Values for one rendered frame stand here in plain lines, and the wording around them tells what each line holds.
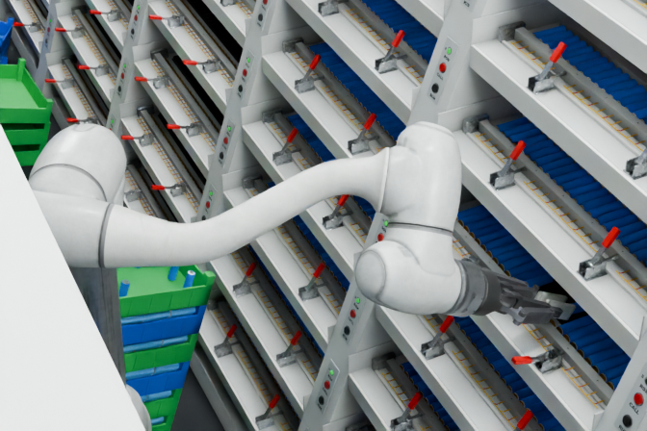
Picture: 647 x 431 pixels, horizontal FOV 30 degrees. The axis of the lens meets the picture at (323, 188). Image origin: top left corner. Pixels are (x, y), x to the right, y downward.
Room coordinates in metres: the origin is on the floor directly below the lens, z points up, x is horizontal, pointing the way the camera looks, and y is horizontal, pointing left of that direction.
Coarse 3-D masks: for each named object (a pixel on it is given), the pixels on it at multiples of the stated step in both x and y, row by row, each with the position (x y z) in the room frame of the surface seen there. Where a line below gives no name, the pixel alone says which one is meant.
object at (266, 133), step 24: (264, 120) 2.64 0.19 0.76; (288, 120) 2.64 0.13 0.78; (264, 144) 2.56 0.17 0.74; (288, 144) 2.49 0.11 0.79; (312, 144) 2.54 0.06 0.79; (264, 168) 2.53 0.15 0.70; (288, 168) 2.47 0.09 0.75; (312, 216) 2.30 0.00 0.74; (336, 216) 2.28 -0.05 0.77; (360, 216) 2.28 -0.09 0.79; (336, 240) 2.23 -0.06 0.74; (360, 240) 2.23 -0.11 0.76; (336, 264) 2.21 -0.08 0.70
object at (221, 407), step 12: (192, 360) 2.64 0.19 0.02; (204, 360) 2.62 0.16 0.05; (204, 372) 2.57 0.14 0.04; (216, 372) 2.58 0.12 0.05; (204, 384) 2.56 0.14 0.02; (216, 384) 2.53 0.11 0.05; (216, 396) 2.50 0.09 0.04; (228, 396) 2.50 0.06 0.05; (216, 408) 2.49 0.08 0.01; (228, 408) 2.46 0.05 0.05; (228, 420) 2.43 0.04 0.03; (240, 420) 2.42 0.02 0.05
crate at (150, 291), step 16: (128, 272) 2.25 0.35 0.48; (144, 272) 2.27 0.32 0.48; (160, 272) 2.29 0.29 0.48; (208, 272) 2.24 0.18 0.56; (144, 288) 2.21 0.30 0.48; (160, 288) 2.23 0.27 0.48; (176, 288) 2.25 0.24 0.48; (192, 288) 2.20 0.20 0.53; (208, 288) 2.23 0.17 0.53; (128, 304) 2.09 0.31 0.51; (144, 304) 2.12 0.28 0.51; (160, 304) 2.15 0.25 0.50; (176, 304) 2.18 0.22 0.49; (192, 304) 2.21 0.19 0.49
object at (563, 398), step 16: (464, 192) 2.12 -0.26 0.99; (464, 208) 2.11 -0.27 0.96; (464, 256) 1.97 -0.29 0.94; (480, 320) 1.83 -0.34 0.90; (496, 320) 1.81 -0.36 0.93; (512, 320) 1.81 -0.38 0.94; (496, 336) 1.79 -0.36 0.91; (512, 336) 1.77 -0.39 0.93; (528, 336) 1.77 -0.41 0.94; (512, 352) 1.75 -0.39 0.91; (528, 352) 1.74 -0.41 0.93; (544, 352) 1.74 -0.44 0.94; (528, 368) 1.71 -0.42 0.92; (560, 368) 1.70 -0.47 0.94; (528, 384) 1.71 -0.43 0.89; (544, 384) 1.67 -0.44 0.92; (560, 384) 1.67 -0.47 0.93; (544, 400) 1.67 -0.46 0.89; (560, 400) 1.63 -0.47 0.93; (576, 400) 1.64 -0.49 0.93; (592, 400) 1.64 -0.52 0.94; (560, 416) 1.63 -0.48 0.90; (576, 416) 1.60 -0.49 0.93; (592, 416) 1.61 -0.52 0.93
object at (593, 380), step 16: (464, 240) 1.98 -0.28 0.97; (480, 256) 1.94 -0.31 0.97; (544, 336) 1.76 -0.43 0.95; (560, 336) 1.75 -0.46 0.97; (576, 352) 1.72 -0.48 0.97; (576, 368) 1.69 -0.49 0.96; (592, 368) 1.68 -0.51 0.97; (576, 384) 1.66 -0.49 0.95; (592, 384) 1.65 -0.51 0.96; (608, 400) 1.62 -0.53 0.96
